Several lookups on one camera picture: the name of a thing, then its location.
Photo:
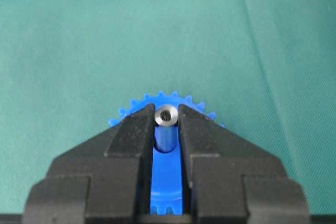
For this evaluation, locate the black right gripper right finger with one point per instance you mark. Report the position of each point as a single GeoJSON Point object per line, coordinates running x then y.
{"type": "Point", "coordinates": [227, 179]}

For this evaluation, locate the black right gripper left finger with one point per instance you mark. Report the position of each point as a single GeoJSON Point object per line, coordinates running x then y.
{"type": "Point", "coordinates": [106, 179]}

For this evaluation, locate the small silver metal shaft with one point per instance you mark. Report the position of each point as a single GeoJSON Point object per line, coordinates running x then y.
{"type": "Point", "coordinates": [166, 119]}

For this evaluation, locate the blue plastic gear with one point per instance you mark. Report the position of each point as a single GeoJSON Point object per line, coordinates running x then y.
{"type": "Point", "coordinates": [166, 182]}

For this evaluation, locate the green cloth mat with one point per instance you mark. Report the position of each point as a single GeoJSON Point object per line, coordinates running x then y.
{"type": "Point", "coordinates": [266, 67]}

